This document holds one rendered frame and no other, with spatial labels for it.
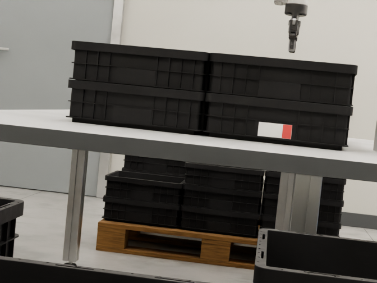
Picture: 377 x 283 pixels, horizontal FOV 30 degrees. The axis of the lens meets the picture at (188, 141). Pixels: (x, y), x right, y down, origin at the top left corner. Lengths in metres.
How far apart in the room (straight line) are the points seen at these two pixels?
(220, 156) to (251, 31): 3.71
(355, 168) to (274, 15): 3.74
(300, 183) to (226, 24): 3.70
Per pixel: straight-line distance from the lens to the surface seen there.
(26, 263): 0.83
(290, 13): 2.40
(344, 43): 5.23
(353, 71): 1.91
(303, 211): 1.60
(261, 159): 1.53
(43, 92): 5.43
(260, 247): 1.03
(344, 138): 1.92
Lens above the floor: 0.79
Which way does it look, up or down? 3 degrees down
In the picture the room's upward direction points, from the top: 6 degrees clockwise
